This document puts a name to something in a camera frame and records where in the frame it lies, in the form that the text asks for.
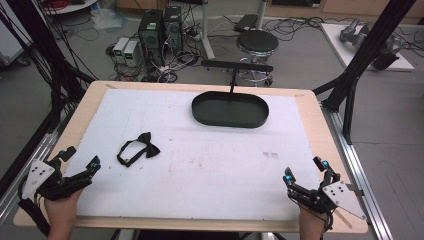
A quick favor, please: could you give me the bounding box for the white foam mat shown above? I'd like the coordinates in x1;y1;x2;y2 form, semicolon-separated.
63;88;324;222

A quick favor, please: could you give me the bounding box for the tangle of floor cables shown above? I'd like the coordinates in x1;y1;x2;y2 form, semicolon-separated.
105;29;205;84

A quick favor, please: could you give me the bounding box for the black flat box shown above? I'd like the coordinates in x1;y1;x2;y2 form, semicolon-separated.
233;13;259;34

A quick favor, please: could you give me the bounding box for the person's dark clothing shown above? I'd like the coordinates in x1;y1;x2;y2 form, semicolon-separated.
135;229;242;240

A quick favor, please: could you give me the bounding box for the white round table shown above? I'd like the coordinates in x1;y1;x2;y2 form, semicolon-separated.
42;0;98;16

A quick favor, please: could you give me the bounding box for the clear plastic bag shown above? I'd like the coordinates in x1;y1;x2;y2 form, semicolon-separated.
90;7;128;32

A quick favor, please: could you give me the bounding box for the person's right hand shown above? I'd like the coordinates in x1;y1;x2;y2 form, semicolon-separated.
298;202;330;232

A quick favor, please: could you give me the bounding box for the black oval tray stand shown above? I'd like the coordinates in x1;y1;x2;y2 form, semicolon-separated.
191;59;275;130

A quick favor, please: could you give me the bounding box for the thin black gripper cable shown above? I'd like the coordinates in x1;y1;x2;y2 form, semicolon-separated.
319;211;335;240

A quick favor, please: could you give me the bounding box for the white power supply unit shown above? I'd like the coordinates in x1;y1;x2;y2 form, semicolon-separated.
112;36;130;64
123;40;142;68

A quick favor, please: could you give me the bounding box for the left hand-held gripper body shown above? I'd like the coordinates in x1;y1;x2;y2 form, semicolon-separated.
20;155;94;202

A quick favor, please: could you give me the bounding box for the white floor board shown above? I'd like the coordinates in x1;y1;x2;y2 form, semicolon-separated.
319;22;416;72

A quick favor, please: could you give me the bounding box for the black sleeved gripper cable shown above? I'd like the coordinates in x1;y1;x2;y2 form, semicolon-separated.
17;176;52;237

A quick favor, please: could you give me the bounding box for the person's left hand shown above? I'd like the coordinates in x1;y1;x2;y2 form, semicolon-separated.
44;188;85;225

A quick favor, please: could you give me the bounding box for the black bow tie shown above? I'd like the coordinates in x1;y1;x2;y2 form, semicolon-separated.
116;131;162;169

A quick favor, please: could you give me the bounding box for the black round stool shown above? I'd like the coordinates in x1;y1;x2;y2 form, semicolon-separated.
235;29;280;87

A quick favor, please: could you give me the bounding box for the black metal frame post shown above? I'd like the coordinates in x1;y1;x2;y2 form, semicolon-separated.
4;0;98;134
312;0;418;145

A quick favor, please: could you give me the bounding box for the white table leg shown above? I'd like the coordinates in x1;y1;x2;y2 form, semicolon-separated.
255;0;269;32
199;0;217;61

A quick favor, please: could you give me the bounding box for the aluminium rail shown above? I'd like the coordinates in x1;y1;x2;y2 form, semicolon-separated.
0;109;74;225
320;102;395;240

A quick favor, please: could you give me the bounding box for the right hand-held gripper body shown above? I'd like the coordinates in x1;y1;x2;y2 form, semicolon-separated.
286;169;368;222

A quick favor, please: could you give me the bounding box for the black computer tower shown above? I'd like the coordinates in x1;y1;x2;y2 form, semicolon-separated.
162;5;184;54
137;9;165;67

